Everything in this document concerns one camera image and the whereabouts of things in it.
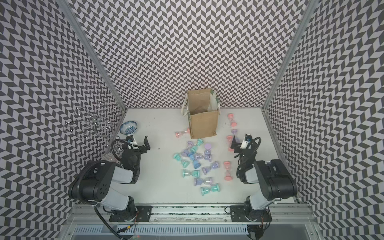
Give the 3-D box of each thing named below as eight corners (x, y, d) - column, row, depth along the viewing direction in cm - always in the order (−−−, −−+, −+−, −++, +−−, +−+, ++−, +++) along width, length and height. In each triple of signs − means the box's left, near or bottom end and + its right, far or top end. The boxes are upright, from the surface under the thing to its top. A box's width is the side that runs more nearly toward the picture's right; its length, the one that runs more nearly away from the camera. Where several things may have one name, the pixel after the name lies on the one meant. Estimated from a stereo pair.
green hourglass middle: (182, 177, 86) (181, 175, 84) (182, 171, 88) (182, 169, 86) (200, 177, 86) (200, 175, 84) (200, 171, 88) (200, 169, 86)
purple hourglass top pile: (204, 161, 91) (204, 157, 86) (204, 145, 99) (204, 140, 94) (211, 161, 91) (211, 157, 86) (210, 145, 99) (210, 140, 94)
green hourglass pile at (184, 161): (172, 159, 93) (171, 156, 90) (176, 154, 95) (176, 151, 92) (186, 168, 89) (185, 166, 86) (190, 163, 91) (190, 160, 88)
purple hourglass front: (194, 185, 83) (194, 184, 81) (194, 178, 85) (194, 177, 83) (212, 185, 83) (212, 184, 81) (211, 178, 85) (212, 177, 83)
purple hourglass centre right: (204, 175, 86) (204, 173, 84) (201, 169, 89) (201, 167, 87) (220, 167, 89) (220, 166, 87) (217, 162, 92) (217, 160, 90)
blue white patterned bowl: (120, 134, 105) (118, 130, 102) (125, 124, 111) (122, 120, 107) (134, 134, 105) (132, 130, 102) (138, 124, 111) (136, 120, 107)
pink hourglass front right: (224, 180, 85) (225, 178, 83) (223, 163, 92) (223, 161, 90) (231, 180, 85) (232, 178, 83) (229, 163, 92) (230, 161, 90)
